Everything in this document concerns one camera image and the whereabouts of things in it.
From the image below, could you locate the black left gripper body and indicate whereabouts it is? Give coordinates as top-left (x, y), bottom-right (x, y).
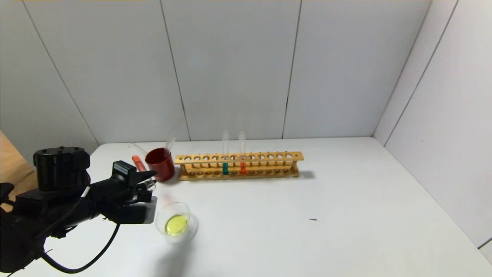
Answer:
top-left (89, 160), bottom-right (138, 208)

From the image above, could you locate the test tube with orange-red pigment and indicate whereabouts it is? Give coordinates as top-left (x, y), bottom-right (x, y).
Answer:
top-left (132, 155), bottom-right (157, 192)
top-left (239, 131), bottom-right (247, 175)

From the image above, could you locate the test tube with teal pigment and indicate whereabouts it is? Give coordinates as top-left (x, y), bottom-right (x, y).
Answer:
top-left (222, 130), bottom-right (229, 175)

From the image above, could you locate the wooden test tube rack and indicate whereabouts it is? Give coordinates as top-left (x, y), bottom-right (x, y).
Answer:
top-left (174, 151), bottom-right (304, 181)

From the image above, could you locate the dark red cup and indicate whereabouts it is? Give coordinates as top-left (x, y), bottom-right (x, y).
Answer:
top-left (145, 148), bottom-right (176, 182)

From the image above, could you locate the clear glass beaker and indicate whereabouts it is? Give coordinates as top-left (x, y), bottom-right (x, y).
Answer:
top-left (155, 202), bottom-right (199, 245)

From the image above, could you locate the white grey wrist camera box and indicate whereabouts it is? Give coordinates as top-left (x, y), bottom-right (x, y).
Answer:
top-left (143, 195), bottom-right (158, 224)

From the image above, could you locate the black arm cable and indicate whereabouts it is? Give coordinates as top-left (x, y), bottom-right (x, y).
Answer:
top-left (38, 223), bottom-right (120, 274)

